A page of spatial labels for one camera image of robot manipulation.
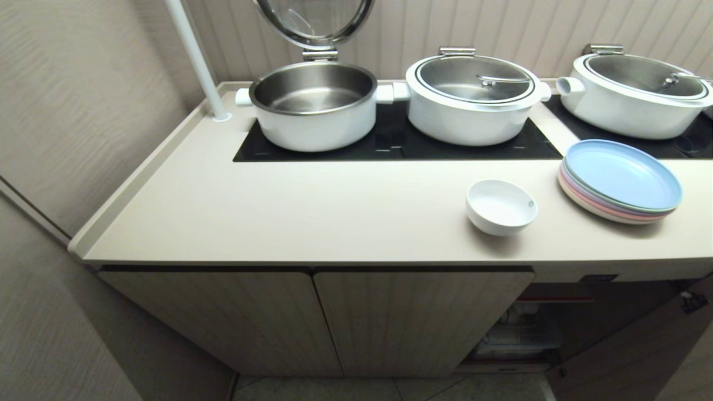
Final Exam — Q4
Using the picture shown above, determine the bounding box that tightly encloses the small white bowl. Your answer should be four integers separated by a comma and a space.
466, 179, 539, 237

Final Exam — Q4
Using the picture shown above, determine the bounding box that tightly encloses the pink plate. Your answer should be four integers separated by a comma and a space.
559, 165, 678, 221

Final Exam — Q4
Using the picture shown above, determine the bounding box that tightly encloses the green plate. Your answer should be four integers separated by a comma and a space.
561, 158, 681, 214

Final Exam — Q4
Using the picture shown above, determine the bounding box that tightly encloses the blue plate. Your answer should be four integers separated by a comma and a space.
564, 139, 683, 212

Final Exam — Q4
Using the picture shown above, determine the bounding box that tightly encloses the white pot with open lid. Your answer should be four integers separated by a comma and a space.
235, 61, 395, 153

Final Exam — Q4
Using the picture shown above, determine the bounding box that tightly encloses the black induction cooktop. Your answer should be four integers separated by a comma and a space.
544, 94, 713, 160
233, 99, 563, 163

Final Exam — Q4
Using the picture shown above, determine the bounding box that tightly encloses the glass lid with steel handle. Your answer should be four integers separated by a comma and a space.
583, 44, 713, 101
416, 47, 536, 105

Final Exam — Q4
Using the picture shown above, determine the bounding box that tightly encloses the round glass pot lid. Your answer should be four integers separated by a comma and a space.
254, 0, 375, 62

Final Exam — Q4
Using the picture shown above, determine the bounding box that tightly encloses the wire dish rack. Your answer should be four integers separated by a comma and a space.
472, 304, 562, 360

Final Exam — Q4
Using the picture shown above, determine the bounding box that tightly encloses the beige counter cabinet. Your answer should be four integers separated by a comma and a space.
68, 81, 713, 379

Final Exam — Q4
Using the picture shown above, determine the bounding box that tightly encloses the white pot with closed lid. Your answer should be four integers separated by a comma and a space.
556, 52, 713, 140
393, 55, 553, 147

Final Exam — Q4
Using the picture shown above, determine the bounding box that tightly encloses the beige plate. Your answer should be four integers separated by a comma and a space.
558, 173, 672, 225

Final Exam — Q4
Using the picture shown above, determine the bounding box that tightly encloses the white vertical pole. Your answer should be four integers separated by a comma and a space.
165, 0, 232, 123

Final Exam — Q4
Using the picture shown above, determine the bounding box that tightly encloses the open beige cabinet door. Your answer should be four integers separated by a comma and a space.
546, 277, 713, 401

